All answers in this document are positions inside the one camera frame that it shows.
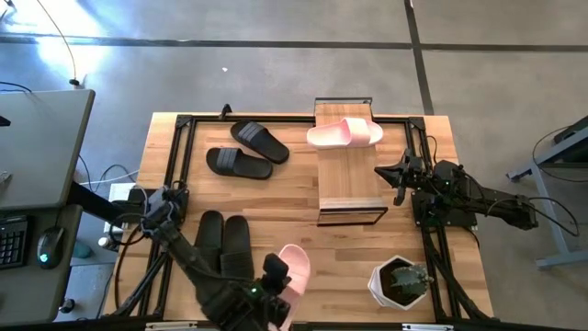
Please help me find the black computer mouse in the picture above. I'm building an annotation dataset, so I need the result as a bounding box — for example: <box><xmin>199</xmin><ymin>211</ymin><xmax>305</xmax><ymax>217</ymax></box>
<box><xmin>36</xmin><ymin>225</ymin><xmax>66</xmax><ymax>270</ymax></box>

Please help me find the wooden shelf with black frame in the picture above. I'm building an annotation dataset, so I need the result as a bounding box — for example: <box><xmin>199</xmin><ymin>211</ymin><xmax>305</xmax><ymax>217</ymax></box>
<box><xmin>313</xmin><ymin>97</ymin><xmax>390</xmax><ymax>227</ymax></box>

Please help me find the silver metal bracket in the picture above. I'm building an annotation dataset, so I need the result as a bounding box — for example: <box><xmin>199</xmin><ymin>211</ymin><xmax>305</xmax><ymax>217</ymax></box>
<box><xmin>401</xmin><ymin>323</ymin><xmax>455</xmax><ymax>331</ymax></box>
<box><xmin>144</xmin><ymin>321</ymin><xmax>199</xmax><ymax>331</ymax></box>

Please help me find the grey desk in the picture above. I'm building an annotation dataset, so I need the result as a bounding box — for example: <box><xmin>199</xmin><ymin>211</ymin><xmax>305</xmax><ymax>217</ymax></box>
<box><xmin>0</xmin><ymin>88</ymin><xmax>96</xmax><ymax>326</ymax></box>

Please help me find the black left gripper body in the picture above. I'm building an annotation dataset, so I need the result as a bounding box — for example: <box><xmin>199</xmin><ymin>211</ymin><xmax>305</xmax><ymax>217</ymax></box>
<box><xmin>260</xmin><ymin>252</ymin><xmax>291</xmax><ymax>299</ymax></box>

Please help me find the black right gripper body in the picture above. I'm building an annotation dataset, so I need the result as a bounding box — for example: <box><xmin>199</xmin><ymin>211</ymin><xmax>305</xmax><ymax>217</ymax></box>
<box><xmin>393</xmin><ymin>149</ymin><xmax>435</xmax><ymax>207</ymax></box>

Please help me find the pink slide sandal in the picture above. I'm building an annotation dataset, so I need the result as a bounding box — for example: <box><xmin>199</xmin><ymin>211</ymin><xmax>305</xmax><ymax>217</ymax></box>
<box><xmin>267</xmin><ymin>243</ymin><xmax>312</xmax><ymax>331</ymax></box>
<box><xmin>306</xmin><ymin>117</ymin><xmax>385</xmax><ymax>151</ymax></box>

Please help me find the white power strip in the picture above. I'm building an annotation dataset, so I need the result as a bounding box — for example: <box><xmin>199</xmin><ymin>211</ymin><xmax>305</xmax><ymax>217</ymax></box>
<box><xmin>103</xmin><ymin>182</ymin><xmax>139</xmax><ymax>234</ymax></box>

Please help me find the white plant pot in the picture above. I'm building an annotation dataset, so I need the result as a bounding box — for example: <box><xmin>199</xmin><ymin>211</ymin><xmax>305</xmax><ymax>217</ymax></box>
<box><xmin>367</xmin><ymin>255</ymin><xmax>431</xmax><ymax>312</ymax></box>

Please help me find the black desk support beam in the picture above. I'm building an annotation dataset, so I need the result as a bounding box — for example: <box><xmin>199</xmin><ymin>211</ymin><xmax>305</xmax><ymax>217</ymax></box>
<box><xmin>67</xmin><ymin>180</ymin><xmax>139</xmax><ymax>227</ymax></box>

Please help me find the white cable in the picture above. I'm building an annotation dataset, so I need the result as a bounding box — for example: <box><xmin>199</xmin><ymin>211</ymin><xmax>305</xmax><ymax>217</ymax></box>
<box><xmin>78</xmin><ymin>169</ymin><xmax>140</xmax><ymax>188</ymax></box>

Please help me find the teal round object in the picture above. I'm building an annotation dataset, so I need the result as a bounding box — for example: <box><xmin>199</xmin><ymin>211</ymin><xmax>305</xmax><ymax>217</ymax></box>
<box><xmin>72</xmin><ymin>240</ymin><xmax>94</xmax><ymax>260</ymax></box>

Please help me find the black keyboard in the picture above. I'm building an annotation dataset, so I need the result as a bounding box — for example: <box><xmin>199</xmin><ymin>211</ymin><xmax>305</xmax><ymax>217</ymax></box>
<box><xmin>0</xmin><ymin>215</ymin><xmax>29</xmax><ymax>270</ymax></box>

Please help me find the green cactus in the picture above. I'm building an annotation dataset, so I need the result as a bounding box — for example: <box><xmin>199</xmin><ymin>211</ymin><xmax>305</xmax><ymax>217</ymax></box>
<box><xmin>390</xmin><ymin>262</ymin><xmax>435</xmax><ymax>298</ymax></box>

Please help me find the grey metal side table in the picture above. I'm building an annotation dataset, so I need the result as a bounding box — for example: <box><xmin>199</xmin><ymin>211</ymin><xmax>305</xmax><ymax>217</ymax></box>
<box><xmin>506</xmin><ymin>113</ymin><xmax>588</xmax><ymax>271</ymax></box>

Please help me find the black slide sandal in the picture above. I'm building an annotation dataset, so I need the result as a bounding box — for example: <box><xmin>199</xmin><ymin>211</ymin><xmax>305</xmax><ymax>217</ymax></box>
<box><xmin>193</xmin><ymin>210</ymin><xmax>225</xmax><ymax>272</ymax></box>
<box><xmin>229</xmin><ymin>120</ymin><xmax>291</xmax><ymax>166</ymax></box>
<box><xmin>205</xmin><ymin>146</ymin><xmax>275</xmax><ymax>181</ymax></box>
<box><xmin>220</xmin><ymin>214</ymin><xmax>255</xmax><ymax>280</ymax></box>

